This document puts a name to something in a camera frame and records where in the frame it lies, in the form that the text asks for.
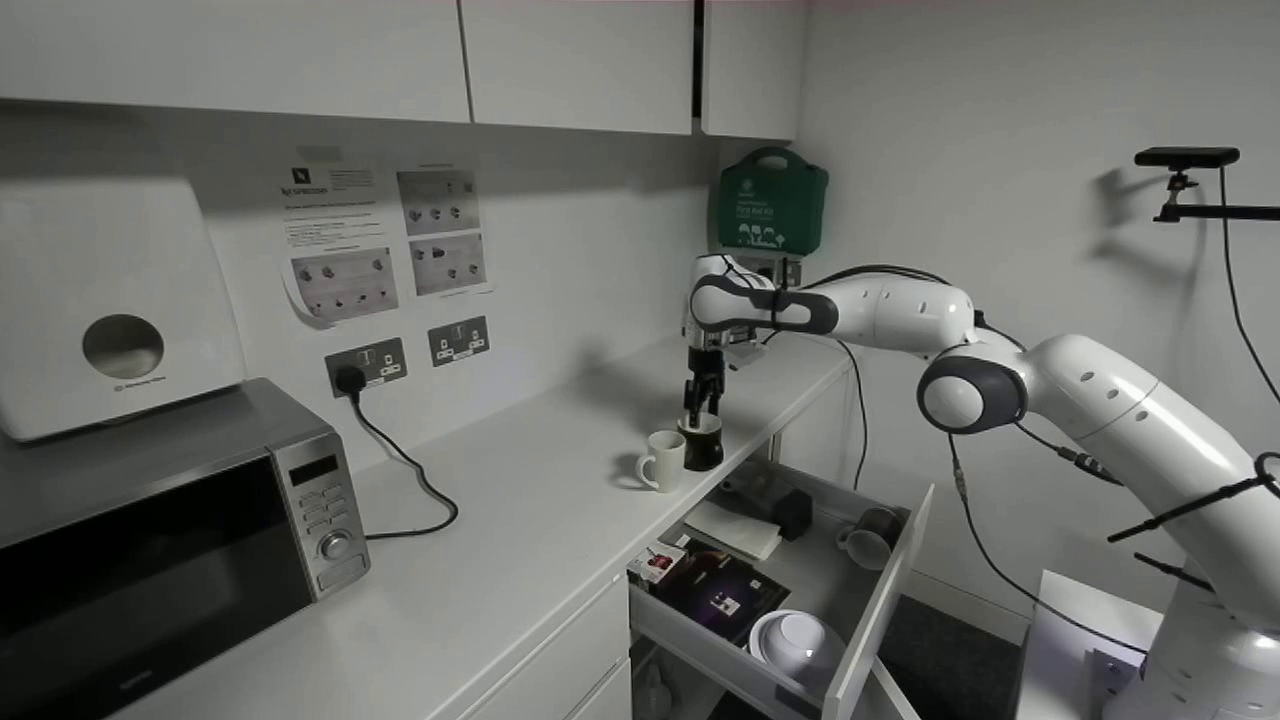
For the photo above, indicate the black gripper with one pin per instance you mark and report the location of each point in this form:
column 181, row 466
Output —
column 704, row 360

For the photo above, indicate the black mug white interior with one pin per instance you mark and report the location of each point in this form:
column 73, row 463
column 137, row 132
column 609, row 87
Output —
column 703, row 445

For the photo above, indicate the white ceramic mug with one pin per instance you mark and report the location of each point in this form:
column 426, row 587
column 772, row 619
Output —
column 660, row 463

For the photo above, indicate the grey kitchen drawer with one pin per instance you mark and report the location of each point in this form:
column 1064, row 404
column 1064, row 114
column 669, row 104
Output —
column 826, row 595

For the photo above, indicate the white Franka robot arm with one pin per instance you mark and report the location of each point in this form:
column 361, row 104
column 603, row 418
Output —
column 1134, row 415

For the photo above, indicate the white robot base table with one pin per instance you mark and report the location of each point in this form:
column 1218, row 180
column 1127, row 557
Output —
column 1074, row 641

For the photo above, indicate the white base cabinet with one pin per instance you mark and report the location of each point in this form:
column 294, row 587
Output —
column 560, row 667

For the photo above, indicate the white paper napkin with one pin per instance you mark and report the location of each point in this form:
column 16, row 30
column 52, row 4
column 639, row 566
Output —
column 733, row 530

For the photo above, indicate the small white printed box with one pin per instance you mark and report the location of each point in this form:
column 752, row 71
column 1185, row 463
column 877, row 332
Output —
column 659, row 562

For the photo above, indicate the black box with purple print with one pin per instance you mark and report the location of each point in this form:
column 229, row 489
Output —
column 725, row 603

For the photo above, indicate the green first aid box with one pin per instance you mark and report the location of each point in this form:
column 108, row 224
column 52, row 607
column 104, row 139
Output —
column 766, row 200

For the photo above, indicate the white ceramic bowl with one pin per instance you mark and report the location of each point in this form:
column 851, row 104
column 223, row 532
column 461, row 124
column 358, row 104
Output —
column 789, row 641

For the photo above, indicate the small printed picture sheet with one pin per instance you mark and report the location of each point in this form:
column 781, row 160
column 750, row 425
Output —
column 439, row 200
column 448, row 265

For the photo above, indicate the large white instruction sheet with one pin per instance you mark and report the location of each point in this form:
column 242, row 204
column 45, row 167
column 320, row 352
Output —
column 339, row 224

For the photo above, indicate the silver microwave oven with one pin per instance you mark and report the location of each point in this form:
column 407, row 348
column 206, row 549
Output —
column 160, row 562

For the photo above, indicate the white paper towel dispenser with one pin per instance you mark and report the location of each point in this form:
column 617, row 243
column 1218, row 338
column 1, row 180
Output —
column 104, row 306

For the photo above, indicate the empty double wall socket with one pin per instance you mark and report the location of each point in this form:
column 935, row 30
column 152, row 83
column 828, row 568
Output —
column 456, row 340

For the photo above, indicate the wall socket with plug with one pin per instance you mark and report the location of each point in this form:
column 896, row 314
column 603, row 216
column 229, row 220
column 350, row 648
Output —
column 364, row 360

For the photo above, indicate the white wall cabinet door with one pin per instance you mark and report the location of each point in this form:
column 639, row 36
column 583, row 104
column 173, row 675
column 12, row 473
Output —
column 750, row 64
column 224, row 54
column 583, row 61

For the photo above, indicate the black bar camera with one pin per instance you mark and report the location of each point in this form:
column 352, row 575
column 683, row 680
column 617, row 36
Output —
column 1185, row 159

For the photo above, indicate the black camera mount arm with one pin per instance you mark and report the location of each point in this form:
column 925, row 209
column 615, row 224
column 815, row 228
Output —
column 1222, row 209

